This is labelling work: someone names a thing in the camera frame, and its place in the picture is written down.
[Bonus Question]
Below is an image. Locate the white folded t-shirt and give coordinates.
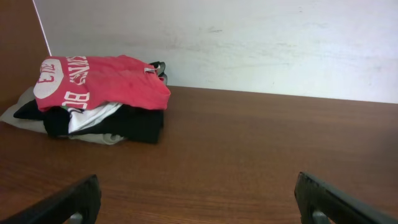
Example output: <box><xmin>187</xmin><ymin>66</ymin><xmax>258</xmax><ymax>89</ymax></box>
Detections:
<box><xmin>63</xmin><ymin>103</ymin><xmax>123</xmax><ymax>134</ymax></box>

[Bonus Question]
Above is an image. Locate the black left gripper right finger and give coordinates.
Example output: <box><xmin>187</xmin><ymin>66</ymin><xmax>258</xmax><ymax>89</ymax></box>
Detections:
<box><xmin>294</xmin><ymin>172</ymin><xmax>397</xmax><ymax>224</ymax></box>

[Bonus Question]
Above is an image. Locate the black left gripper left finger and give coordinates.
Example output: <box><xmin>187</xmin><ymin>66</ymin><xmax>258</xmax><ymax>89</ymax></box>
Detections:
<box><xmin>1</xmin><ymin>174</ymin><xmax>101</xmax><ymax>224</ymax></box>

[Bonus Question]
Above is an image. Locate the black folded t-shirt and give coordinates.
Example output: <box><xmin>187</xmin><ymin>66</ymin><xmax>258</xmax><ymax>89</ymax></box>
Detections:
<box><xmin>14</xmin><ymin>62</ymin><xmax>167</xmax><ymax>144</ymax></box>

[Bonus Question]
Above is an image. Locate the red folded t-shirt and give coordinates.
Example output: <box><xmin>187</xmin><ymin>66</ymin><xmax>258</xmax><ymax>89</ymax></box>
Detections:
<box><xmin>33</xmin><ymin>55</ymin><xmax>170</xmax><ymax>111</ymax></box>

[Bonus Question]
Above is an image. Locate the grey folded t-shirt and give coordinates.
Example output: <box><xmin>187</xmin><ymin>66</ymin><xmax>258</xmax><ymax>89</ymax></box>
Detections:
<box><xmin>1</xmin><ymin>87</ymin><xmax>124</xmax><ymax>145</ymax></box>

